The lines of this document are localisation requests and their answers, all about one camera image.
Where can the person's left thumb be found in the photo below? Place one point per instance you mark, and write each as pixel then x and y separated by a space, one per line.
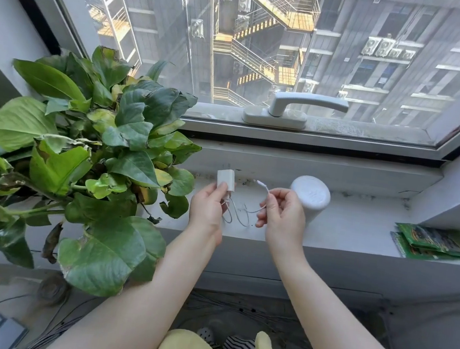
pixel 217 188

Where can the person's left forearm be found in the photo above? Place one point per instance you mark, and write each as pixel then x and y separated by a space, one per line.
pixel 140 296

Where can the person's right hand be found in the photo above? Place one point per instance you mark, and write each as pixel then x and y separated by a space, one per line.
pixel 285 222

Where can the person's left hand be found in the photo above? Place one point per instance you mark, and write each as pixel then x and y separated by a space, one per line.
pixel 205 213

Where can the person's right forearm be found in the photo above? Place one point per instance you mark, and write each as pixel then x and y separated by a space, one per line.
pixel 331 331

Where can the white spotted shoe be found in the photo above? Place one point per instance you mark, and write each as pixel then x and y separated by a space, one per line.
pixel 206 334

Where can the white cylindrical container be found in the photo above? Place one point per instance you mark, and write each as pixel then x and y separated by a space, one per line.
pixel 314 197

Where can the white charger adapter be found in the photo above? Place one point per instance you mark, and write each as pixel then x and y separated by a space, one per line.
pixel 226 180

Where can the grey building with yellow stairs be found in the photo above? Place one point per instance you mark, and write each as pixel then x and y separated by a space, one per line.
pixel 283 39

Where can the green printed packet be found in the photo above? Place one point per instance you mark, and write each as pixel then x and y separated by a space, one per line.
pixel 434 237
pixel 409 251

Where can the green leafy potted plant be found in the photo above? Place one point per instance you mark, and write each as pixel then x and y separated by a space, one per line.
pixel 88 152

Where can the person's right thumb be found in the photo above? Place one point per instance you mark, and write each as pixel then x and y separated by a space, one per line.
pixel 272 204

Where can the grey window frame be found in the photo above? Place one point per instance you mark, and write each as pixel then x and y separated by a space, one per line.
pixel 303 142

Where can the grey tape roll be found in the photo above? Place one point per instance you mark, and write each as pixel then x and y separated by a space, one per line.
pixel 53 289

